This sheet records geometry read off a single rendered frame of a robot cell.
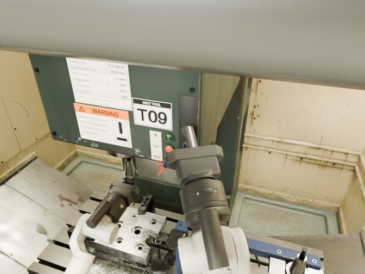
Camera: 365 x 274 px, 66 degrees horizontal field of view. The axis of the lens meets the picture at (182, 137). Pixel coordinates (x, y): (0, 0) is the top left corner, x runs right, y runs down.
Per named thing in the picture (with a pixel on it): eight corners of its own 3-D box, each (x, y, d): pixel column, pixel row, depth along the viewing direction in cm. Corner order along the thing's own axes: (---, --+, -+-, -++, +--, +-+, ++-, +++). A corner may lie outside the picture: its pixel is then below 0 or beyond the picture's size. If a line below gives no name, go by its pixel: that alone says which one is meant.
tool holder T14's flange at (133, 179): (141, 175, 112) (140, 170, 111) (135, 185, 107) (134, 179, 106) (126, 172, 113) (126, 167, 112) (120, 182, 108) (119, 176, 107)
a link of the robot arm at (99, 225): (126, 224, 100) (108, 251, 90) (99, 215, 102) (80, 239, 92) (126, 202, 93) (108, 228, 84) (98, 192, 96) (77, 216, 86)
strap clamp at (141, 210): (144, 228, 138) (142, 206, 130) (138, 226, 139) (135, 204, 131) (155, 209, 149) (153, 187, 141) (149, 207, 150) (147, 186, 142)
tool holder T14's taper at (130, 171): (137, 170, 110) (136, 156, 107) (133, 178, 107) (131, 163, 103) (127, 169, 111) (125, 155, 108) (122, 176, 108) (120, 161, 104)
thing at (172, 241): (179, 250, 92) (179, 249, 91) (164, 246, 93) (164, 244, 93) (186, 234, 98) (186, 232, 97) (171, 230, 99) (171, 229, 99)
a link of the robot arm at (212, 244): (226, 207, 59) (241, 266, 54) (176, 217, 59) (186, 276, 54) (230, 192, 49) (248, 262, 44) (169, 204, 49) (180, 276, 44)
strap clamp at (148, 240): (173, 266, 121) (172, 243, 113) (145, 257, 125) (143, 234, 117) (176, 259, 124) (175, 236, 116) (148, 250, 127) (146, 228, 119)
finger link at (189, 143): (189, 124, 62) (194, 149, 59) (187, 131, 65) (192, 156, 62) (182, 125, 62) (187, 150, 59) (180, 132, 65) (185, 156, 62)
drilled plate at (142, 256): (146, 265, 117) (145, 257, 114) (86, 246, 125) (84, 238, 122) (167, 223, 135) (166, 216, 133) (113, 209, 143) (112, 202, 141)
